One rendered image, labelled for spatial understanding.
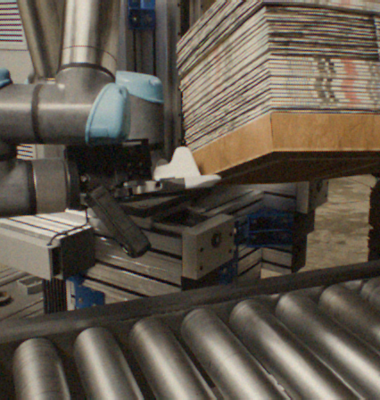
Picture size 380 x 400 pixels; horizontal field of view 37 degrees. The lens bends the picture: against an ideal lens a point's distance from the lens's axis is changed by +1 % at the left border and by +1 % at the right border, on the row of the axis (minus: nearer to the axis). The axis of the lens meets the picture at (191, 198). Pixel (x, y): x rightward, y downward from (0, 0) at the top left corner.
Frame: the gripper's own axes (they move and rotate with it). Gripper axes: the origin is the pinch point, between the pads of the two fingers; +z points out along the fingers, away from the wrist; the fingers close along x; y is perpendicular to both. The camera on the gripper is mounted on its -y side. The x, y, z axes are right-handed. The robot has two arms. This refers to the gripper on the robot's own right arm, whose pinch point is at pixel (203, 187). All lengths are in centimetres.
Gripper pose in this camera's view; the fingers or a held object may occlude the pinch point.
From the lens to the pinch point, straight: 83.9
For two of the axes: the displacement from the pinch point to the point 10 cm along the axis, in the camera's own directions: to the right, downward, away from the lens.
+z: 9.4, -0.9, 3.3
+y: -1.3, -9.9, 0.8
